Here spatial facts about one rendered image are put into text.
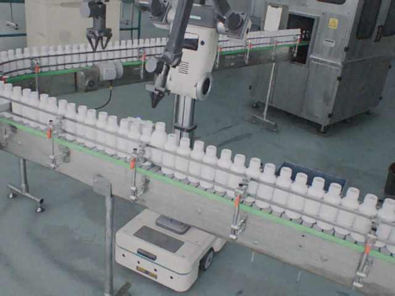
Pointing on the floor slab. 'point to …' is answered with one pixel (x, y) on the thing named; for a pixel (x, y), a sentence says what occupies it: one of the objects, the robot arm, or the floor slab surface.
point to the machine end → (331, 59)
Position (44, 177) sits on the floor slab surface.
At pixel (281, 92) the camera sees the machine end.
